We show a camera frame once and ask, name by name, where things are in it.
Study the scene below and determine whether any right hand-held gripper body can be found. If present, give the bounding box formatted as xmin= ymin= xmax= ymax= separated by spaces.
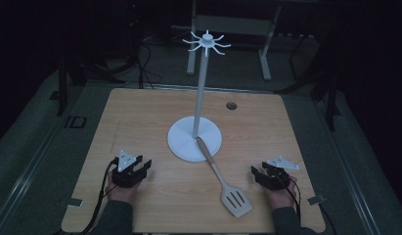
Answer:
xmin=257 ymin=156 xmax=301 ymax=192

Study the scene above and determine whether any person's right hand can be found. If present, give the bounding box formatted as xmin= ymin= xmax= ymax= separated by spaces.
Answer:
xmin=264 ymin=175 xmax=299 ymax=211

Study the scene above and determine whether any white metal desk frame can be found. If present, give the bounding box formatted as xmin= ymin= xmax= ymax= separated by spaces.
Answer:
xmin=186 ymin=0 xmax=284 ymax=82

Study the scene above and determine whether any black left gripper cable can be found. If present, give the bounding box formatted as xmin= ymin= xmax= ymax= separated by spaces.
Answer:
xmin=78 ymin=157 xmax=120 ymax=235

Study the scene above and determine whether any black floor socket box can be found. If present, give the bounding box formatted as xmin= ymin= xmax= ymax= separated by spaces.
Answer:
xmin=67 ymin=115 xmax=88 ymax=129

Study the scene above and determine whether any black floor cable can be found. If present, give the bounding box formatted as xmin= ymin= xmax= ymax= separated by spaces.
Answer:
xmin=135 ymin=38 xmax=163 ymax=90

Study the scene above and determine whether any white hook stand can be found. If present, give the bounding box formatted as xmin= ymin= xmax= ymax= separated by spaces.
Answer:
xmin=166 ymin=29 xmax=233 ymax=164

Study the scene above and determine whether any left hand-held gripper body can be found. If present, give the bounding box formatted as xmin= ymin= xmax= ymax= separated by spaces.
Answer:
xmin=111 ymin=149 xmax=148 ymax=189

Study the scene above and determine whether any person's left hand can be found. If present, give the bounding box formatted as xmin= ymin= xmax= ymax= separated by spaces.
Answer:
xmin=105 ymin=177 xmax=142 ymax=206

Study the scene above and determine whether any grey slotted spatula wooden handle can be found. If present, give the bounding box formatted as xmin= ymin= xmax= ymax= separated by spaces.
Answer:
xmin=196 ymin=136 xmax=254 ymax=219

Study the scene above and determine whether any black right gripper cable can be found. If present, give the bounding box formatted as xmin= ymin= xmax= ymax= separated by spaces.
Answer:
xmin=277 ymin=172 xmax=303 ymax=223

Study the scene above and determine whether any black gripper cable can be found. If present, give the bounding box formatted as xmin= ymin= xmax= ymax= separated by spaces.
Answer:
xmin=78 ymin=157 xmax=120 ymax=235
xmin=277 ymin=172 xmax=303 ymax=223

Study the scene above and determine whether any grey metal table bracket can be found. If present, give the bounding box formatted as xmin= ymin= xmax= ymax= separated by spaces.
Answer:
xmin=67 ymin=197 xmax=84 ymax=209
xmin=306 ymin=194 xmax=327 ymax=207

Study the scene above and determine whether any black metal stand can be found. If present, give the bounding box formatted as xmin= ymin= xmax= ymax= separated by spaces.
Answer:
xmin=49 ymin=48 xmax=126 ymax=118
xmin=275 ymin=30 xmax=342 ymax=132

